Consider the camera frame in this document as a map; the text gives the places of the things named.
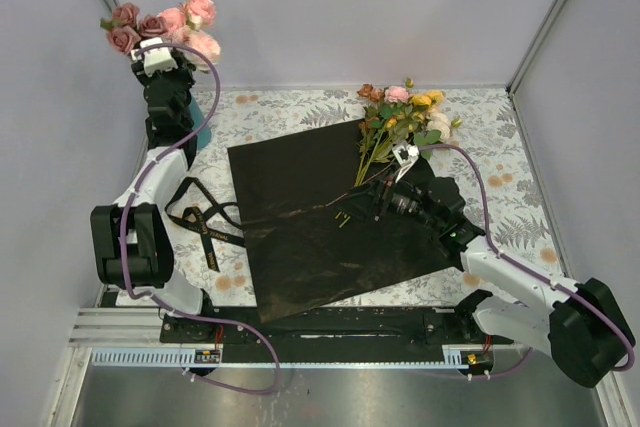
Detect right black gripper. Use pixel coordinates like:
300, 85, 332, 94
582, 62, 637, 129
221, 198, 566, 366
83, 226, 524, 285
334, 164, 442, 232

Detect pink rose stem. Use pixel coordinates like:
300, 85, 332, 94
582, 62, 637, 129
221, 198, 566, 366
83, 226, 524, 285
185, 31, 221, 73
158, 0, 217, 42

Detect mauve rose stem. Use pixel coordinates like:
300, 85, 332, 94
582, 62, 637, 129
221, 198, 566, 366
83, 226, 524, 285
100, 2, 168, 55

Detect black wrapping paper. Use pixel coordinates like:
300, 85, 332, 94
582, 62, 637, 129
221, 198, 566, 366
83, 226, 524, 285
228, 121, 461, 322

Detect black printed ribbon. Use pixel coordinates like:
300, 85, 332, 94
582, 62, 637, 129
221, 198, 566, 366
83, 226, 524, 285
165, 177, 245, 272

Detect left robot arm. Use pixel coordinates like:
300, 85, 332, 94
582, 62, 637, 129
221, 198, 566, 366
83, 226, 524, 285
90, 47, 217, 342

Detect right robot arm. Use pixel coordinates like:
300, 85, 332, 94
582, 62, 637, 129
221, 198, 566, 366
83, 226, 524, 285
337, 177, 636, 388

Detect teal cylindrical vase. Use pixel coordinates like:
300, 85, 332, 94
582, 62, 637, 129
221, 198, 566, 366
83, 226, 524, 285
189, 97, 212, 152

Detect flower bouquet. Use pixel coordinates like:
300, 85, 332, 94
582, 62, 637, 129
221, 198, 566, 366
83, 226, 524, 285
354, 78, 461, 186

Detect floral tablecloth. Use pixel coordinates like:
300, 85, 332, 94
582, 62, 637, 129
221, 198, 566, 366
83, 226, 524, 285
165, 88, 563, 306

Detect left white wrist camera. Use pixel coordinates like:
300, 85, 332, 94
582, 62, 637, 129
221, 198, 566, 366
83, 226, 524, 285
130, 37, 178, 77

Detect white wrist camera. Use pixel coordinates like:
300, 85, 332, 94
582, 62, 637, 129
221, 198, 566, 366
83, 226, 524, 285
392, 141, 420, 183
130, 37, 178, 77

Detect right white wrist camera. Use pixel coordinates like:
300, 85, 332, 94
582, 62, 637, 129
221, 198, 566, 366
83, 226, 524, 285
392, 141, 420, 183

